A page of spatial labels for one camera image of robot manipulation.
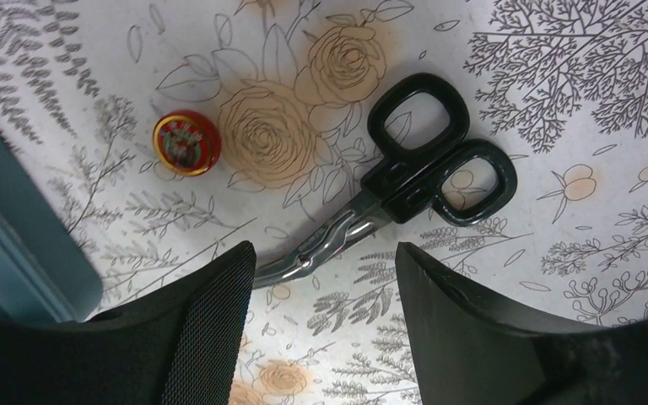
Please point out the black handled scissors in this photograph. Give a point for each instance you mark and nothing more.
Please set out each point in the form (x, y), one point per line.
(403, 184)

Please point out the small red round tin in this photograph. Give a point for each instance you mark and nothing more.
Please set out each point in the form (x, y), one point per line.
(187, 142)

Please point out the teal tray insert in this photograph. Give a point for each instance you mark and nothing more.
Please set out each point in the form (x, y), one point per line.
(44, 277)

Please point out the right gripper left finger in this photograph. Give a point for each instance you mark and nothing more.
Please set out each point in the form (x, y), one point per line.
(176, 345)

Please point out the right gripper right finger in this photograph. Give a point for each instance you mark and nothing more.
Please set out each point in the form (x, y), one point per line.
(473, 345)

